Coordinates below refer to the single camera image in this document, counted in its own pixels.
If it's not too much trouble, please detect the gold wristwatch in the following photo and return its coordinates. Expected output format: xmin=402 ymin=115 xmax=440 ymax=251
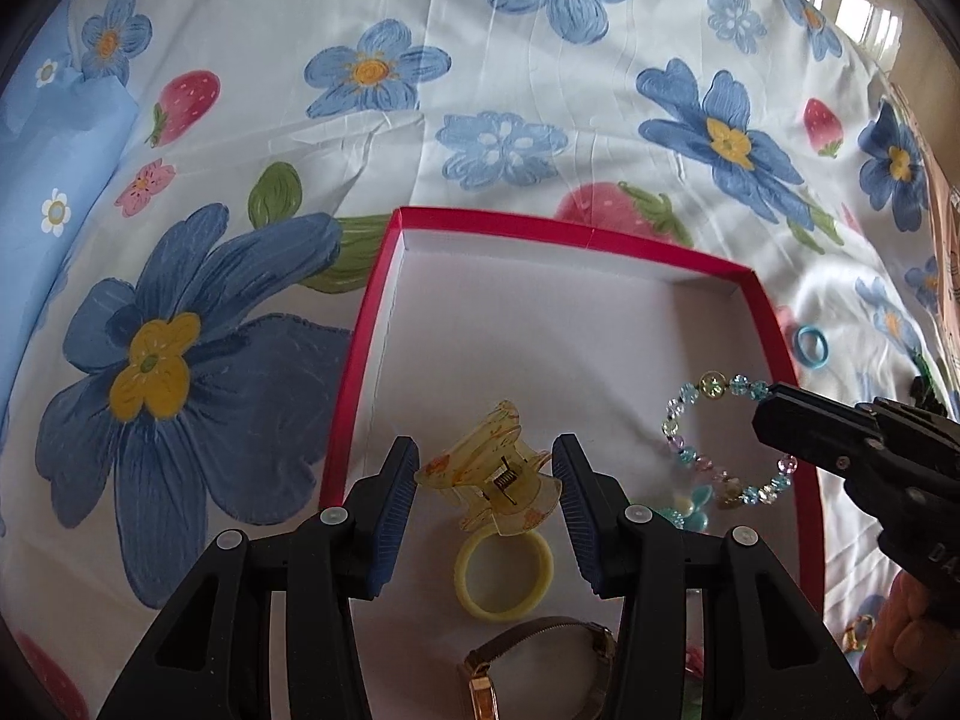
xmin=457 ymin=615 xmax=620 ymax=720

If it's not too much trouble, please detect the floral white bedsheet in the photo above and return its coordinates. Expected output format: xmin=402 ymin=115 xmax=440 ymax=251
xmin=0 ymin=0 xmax=960 ymax=720

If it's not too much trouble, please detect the blue hair tie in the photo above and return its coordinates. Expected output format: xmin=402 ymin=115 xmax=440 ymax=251
xmin=795 ymin=325 xmax=831 ymax=370

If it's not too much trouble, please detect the yellow hair tie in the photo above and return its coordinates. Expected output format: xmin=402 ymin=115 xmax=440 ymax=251
xmin=454 ymin=529 xmax=556 ymax=623

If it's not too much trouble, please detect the pastel bead bracelet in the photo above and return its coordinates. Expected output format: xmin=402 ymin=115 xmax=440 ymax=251
xmin=660 ymin=370 xmax=800 ymax=511

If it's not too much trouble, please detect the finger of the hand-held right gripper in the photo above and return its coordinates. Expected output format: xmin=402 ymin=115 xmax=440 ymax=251
xmin=859 ymin=399 xmax=960 ymax=452
xmin=752 ymin=382 xmax=886 ymax=476

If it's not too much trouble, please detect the light blue pillow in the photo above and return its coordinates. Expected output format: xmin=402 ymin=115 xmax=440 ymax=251
xmin=0 ymin=0 xmax=143 ymax=421

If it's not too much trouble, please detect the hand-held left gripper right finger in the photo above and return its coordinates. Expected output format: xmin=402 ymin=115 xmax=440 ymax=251
xmin=551 ymin=433 xmax=863 ymax=720

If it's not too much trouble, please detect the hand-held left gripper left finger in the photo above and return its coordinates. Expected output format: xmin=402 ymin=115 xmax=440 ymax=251
xmin=97 ymin=436 xmax=421 ymax=720

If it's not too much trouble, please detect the black scrunchie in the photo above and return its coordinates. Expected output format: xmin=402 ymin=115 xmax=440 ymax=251
xmin=907 ymin=376 xmax=950 ymax=417

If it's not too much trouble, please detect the pastel flower hair clip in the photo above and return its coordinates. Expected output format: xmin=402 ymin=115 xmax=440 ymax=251
xmin=652 ymin=484 xmax=713 ymax=533

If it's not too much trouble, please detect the yellow hair claw clip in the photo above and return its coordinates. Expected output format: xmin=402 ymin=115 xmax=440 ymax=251
xmin=415 ymin=401 xmax=563 ymax=537

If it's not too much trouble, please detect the red shallow cardboard box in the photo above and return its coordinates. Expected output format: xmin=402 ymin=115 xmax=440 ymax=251
xmin=319 ymin=206 xmax=826 ymax=720

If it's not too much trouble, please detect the person's right hand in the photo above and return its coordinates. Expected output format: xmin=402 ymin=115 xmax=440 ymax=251
xmin=862 ymin=570 xmax=960 ymax=698

